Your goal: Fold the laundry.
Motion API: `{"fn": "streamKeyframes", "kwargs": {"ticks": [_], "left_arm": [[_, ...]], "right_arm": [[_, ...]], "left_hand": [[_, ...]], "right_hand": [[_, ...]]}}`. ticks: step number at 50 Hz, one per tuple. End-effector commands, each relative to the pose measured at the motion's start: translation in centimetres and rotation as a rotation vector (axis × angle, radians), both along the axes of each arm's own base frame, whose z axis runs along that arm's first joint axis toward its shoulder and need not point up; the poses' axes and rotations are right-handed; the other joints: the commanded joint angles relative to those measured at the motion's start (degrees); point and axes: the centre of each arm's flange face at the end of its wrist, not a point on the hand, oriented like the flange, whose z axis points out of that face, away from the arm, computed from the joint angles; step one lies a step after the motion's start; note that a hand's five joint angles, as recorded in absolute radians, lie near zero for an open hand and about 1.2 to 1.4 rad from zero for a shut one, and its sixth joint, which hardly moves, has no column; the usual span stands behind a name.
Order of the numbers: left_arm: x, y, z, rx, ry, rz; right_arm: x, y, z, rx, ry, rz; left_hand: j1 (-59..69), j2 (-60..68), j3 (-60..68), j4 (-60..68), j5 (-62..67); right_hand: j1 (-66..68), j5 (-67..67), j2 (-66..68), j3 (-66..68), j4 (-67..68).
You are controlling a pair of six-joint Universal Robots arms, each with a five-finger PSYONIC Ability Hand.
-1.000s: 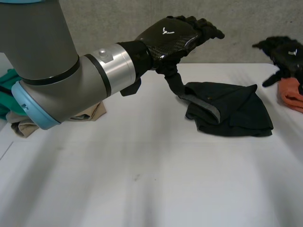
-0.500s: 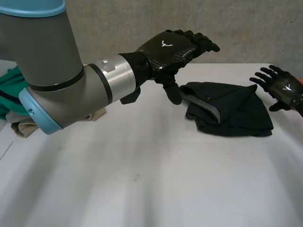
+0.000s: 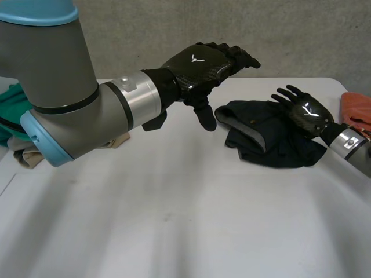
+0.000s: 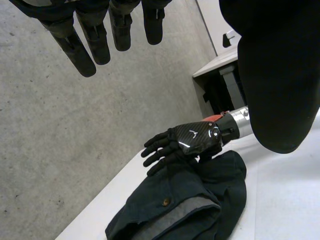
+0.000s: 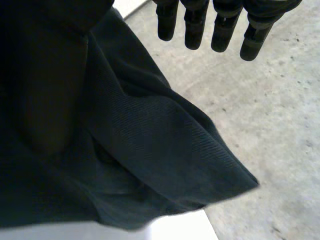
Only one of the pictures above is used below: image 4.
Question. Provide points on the white desk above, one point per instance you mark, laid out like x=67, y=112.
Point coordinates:
x=220, y=62

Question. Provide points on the black wall bracket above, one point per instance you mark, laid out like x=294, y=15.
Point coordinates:
x=228, y=39

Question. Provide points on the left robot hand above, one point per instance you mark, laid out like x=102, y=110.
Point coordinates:
x=277, y=82

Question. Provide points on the dark blue shorts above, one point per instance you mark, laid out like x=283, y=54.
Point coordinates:
x=200, y=200

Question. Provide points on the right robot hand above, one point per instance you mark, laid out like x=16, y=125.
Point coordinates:
x=195, y=137

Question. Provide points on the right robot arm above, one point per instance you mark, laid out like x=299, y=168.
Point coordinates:
x=243, y=120

